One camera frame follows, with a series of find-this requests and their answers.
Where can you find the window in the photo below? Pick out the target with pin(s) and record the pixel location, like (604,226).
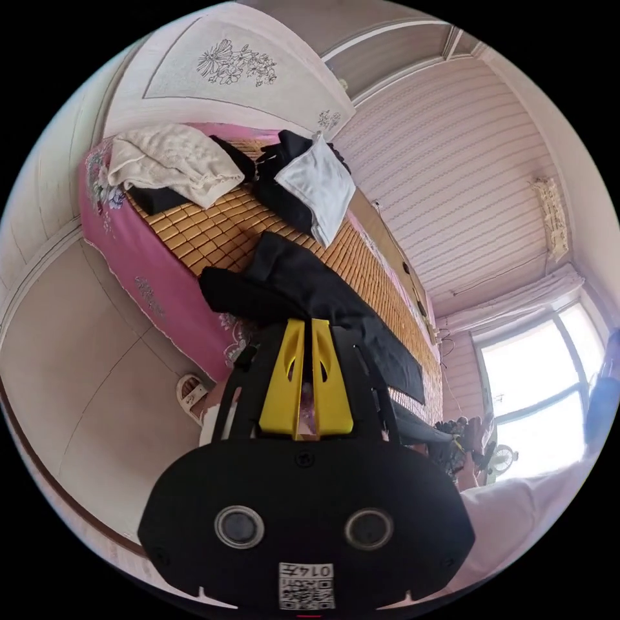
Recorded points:
(528,378)

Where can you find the white cupboard with flower print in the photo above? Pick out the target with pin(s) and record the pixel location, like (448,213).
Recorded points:
(194,97)

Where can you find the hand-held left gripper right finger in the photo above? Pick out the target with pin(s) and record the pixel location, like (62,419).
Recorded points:
(332,397)

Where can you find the black long pants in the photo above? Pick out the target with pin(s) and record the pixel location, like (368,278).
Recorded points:
(310,286)

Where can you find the bed with woven mat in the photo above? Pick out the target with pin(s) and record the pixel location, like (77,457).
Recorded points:
(232,223)

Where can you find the person's body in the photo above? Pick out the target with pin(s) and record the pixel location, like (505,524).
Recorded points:
(513,523)

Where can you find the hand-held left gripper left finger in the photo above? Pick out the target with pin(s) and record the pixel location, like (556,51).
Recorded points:
(281,387)

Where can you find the pile of clothes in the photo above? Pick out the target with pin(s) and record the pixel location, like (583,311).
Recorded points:
(169,155)

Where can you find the white curtain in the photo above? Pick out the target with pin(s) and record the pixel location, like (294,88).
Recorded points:
(513,302)

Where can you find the white slipper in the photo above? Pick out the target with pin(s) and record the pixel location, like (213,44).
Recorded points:
(189,390)

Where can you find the small fan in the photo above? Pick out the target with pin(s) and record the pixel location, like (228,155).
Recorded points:
(501,459)

